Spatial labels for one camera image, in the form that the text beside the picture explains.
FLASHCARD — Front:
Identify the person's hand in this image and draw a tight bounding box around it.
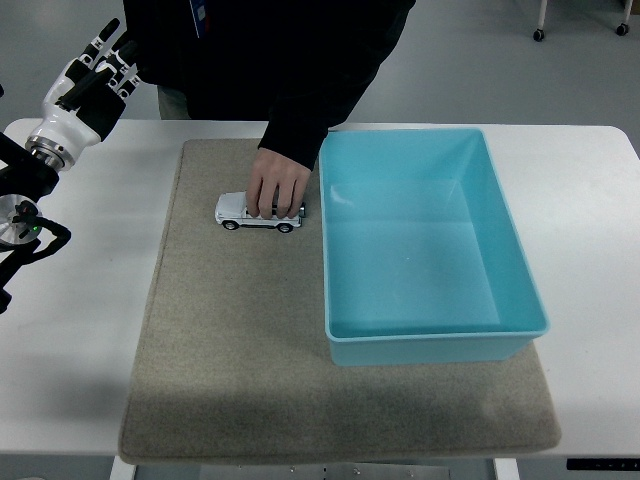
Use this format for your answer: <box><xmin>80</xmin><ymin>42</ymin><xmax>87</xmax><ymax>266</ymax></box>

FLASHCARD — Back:
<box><xmin>246</xmin><ymin>147</ymin><xmax>313</xmax><ymax>221</ymax></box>

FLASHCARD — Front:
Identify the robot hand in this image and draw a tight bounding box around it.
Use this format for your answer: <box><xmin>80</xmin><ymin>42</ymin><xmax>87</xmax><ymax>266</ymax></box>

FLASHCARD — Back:
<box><xmin>27</xmin><ymin>18</ymin><xmax>144</xmax><ymax>153</ymax></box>

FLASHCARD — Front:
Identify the white toy car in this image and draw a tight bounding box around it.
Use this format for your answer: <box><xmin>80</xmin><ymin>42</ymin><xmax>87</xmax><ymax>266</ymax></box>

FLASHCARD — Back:
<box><xmin>214</xmin><ymin>191</ymin><xmax>307</xmax><ymax>234</ymax></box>

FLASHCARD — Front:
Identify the blue plastic box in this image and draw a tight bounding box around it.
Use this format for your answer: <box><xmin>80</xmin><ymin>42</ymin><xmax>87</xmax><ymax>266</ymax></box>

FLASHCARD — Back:
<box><xmin>317</xmin><ymin>127</ymin><xmax>552</xmax><ymax>368</ymax></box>

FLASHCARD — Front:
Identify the person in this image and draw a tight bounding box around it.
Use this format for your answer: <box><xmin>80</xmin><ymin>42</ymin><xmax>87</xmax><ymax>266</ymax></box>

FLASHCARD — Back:
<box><xmin>122</xmin><ymin>0</ymin><xmax>417</xmax><ymax>172</ymax></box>

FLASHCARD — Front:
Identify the beige felt mat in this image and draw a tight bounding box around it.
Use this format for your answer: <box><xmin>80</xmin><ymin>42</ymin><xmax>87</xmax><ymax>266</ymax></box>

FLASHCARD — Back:
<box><xmin>118</xmin><ymin>138</ymin><xmax>563</xmax><ymax>467</ymax></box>

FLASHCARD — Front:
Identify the white table leg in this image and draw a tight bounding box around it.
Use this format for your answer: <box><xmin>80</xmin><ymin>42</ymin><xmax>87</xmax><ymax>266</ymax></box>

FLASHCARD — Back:
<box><xmin>493</xmin><ymin>458</ymin><xmax>521</xmax><ymax>480</ymax></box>
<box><xmin>109</xmin><ymin>456</ymin><xmax>137</xmax><ymax>480</ymax></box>

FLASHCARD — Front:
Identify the black table control panel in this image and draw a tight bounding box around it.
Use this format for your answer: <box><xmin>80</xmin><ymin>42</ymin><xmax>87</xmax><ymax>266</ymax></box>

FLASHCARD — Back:
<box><xmin>566</xmin><ymin>458</ymin><xmax>640</xmax><ymax>472</ymax></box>

